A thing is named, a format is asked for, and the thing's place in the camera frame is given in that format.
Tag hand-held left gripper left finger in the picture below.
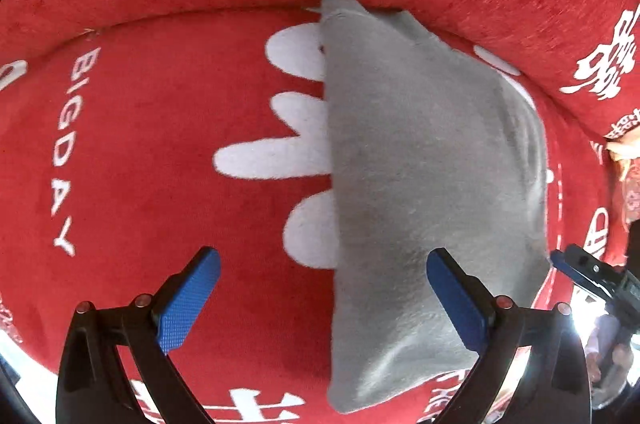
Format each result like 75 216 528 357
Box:
55 247 222 424

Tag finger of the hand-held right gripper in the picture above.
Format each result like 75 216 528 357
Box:
550 244 627 301

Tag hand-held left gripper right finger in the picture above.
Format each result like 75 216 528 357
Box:
426 247 594 424

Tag grey sock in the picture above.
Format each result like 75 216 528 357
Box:
314 0 552 415

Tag person's right hand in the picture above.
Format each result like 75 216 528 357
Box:
585 315 635 405

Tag peach cloth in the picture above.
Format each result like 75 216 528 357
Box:
605 135 640 225

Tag red round printed cushion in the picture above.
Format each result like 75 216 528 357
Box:
0 7 626 424

